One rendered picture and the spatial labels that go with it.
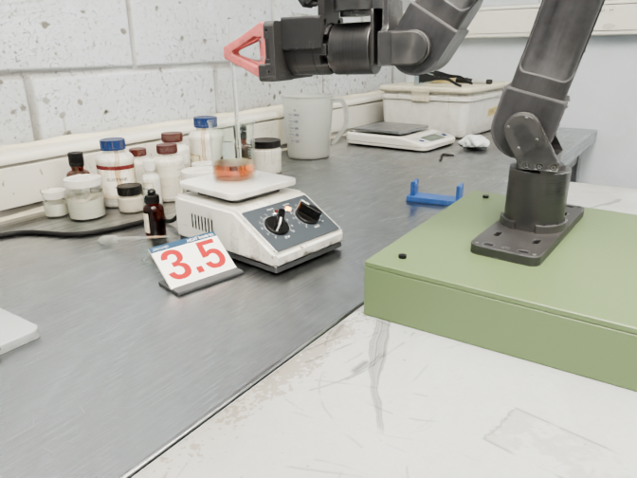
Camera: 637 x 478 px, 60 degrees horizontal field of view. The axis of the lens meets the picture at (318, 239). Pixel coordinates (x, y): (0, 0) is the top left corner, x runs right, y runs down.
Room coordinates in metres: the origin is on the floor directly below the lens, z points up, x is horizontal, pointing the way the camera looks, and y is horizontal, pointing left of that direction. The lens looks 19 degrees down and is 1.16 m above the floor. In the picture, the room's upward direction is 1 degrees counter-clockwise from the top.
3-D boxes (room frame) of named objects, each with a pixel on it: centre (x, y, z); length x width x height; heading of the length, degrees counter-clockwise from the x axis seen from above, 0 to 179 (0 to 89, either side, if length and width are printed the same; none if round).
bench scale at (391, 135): (1.55, -0.23, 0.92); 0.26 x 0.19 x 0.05; 51
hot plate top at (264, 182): (0.75, 0.11, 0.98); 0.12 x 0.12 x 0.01; 48
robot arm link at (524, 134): (0.59, -0.23, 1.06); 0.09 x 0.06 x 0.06; 155
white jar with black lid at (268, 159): (1.20, 0.11, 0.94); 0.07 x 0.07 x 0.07
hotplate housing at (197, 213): (0.73, 0.09, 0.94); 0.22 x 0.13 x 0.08; 48
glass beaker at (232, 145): (0.75, 0.11, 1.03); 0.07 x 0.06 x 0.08; 63
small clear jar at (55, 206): (0.88, 0.43, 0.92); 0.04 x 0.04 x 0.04
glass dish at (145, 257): (0.67, 0.20, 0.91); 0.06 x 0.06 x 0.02
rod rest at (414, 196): (0.93, -0.21, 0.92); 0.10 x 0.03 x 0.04; 62
